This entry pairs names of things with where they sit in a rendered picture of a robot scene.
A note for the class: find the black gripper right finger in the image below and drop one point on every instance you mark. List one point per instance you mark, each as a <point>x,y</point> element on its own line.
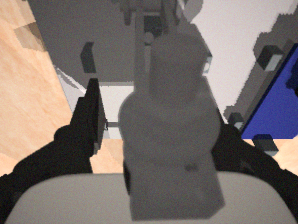
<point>230,151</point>

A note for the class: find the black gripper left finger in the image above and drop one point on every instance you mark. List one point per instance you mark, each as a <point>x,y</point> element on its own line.
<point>84,134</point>

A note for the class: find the blue flat plate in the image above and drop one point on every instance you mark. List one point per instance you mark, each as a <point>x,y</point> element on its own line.
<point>273,113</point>

